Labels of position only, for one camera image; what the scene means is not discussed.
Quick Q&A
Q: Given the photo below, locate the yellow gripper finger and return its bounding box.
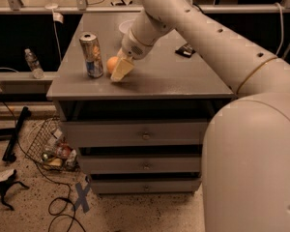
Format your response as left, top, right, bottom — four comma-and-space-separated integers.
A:
111, 57, 134, 82

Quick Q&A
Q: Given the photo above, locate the orange fruit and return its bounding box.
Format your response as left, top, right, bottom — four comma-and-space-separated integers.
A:
106, 56, 119, 73

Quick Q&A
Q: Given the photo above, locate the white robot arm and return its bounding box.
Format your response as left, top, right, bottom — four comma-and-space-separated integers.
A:
111, 0, 290, 232

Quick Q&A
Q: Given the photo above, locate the silver blue redbull can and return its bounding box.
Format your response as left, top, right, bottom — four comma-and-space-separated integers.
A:
79, 32, 103, 78

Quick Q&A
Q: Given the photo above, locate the white ceramic bowl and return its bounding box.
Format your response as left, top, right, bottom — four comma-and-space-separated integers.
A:
119, 19, 134, 35

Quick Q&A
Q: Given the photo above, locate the black snack bar wrapper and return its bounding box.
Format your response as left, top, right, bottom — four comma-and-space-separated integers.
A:
175, 43, 195, 58

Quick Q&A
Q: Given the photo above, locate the grey drawer cabinet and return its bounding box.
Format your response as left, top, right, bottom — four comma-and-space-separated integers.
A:
46, 11, 236, 196

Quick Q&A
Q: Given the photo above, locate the grey top drawer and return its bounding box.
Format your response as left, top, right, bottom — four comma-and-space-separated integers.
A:
61, 120, 208, 148

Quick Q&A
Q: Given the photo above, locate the grey drawer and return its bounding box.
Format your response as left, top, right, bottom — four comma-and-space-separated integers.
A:
78, 154, 201, 174
61, 120, 208, 148
91, 179, 201, 194

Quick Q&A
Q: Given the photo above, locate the clear plastic water bottle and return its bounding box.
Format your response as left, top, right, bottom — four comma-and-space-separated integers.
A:
24, 48, 44, 79

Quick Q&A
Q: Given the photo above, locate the grey middle drawer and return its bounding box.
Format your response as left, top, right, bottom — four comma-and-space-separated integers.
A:
78, 154, 201, 174

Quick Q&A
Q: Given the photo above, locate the grey bottom drawer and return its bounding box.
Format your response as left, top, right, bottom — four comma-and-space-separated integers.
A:
91, 179, 201, 194

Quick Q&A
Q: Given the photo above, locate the blue tape cross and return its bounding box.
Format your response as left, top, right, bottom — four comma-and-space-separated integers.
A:
74, 183, 91, 213

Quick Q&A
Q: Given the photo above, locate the black stand leg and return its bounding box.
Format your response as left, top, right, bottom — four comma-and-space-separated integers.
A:
2, 106, 31, 162

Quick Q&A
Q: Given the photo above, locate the black white floor rag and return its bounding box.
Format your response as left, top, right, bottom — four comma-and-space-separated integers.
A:
0, 168, 29, 211

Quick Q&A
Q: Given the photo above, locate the wire basket with clutter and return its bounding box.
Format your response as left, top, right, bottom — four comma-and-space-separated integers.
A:
27, 118, 78, 171

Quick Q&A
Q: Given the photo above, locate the black floor cable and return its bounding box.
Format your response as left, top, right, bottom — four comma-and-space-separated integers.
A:
0, 67, 87, 232

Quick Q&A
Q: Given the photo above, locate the white hanging cable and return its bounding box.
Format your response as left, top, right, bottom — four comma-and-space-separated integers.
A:
275, 2, 285, 57

